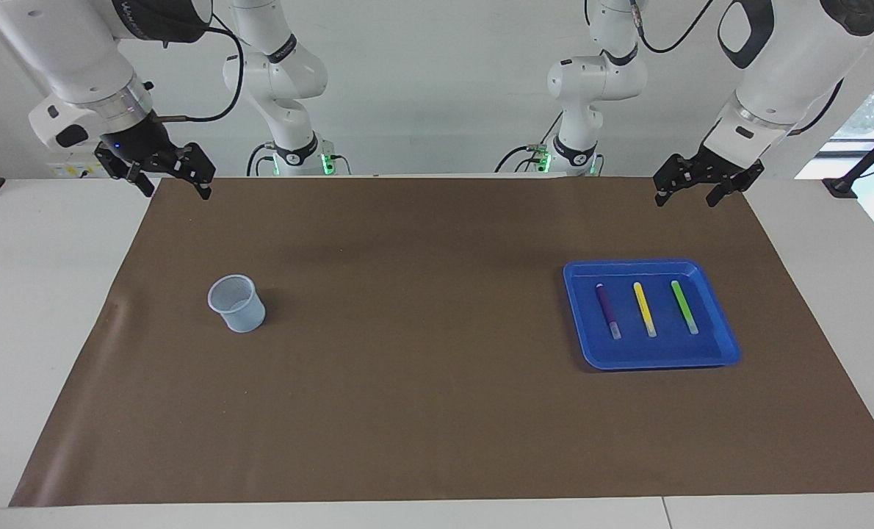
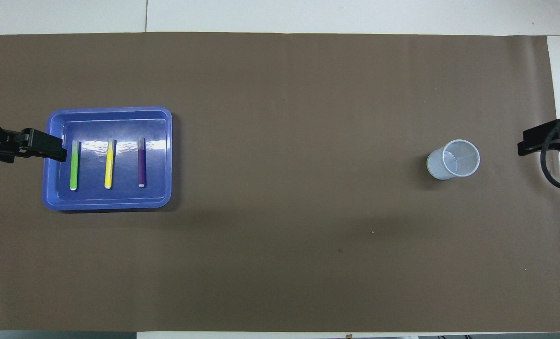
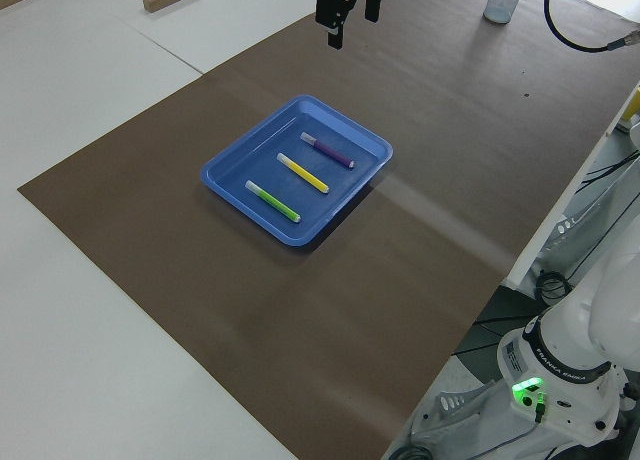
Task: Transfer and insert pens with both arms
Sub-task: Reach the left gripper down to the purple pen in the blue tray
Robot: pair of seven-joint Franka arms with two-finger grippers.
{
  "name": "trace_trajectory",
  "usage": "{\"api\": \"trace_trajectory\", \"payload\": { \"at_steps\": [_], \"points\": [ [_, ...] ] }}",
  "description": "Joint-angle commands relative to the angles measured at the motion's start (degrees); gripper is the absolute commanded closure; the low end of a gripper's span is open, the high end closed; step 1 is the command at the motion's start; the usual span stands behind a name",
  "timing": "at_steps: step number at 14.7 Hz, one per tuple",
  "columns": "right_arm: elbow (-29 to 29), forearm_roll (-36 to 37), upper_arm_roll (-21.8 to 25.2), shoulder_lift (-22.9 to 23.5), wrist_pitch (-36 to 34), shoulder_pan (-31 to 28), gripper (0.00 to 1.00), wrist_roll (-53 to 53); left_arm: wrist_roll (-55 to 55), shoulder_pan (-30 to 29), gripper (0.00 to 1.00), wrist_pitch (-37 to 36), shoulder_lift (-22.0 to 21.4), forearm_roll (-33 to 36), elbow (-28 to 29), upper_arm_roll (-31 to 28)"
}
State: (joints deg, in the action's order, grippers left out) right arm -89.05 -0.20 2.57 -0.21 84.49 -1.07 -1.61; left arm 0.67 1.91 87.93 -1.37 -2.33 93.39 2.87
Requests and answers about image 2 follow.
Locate purple pen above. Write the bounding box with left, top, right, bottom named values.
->
left=137, top=137, right=147, bottom=188

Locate blue plastic tray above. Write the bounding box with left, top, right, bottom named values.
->
left=42, top=106, right=173, bottom=211

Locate translucent mesh pen cup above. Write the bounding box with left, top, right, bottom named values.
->
left=426, top=139, right=480, bottom=180

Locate brown table mat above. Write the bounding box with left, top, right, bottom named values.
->
left=0, top=32, right=560, bottom=332

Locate green pen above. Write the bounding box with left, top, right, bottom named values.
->
left=70, top=140, right=81, bottom=191

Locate yellow pen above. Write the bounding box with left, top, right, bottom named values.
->
left=104, top=139, right=116, bottom=190

